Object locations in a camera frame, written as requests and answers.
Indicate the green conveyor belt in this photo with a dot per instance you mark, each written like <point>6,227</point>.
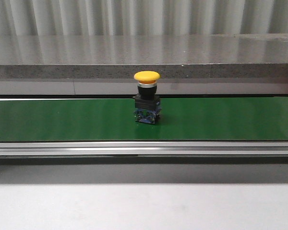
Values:
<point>103,127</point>

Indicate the grey granite counter ledge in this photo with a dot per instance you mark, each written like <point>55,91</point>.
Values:
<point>102,65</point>

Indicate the white pleated curtain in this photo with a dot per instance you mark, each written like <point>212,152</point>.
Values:
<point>142,17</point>

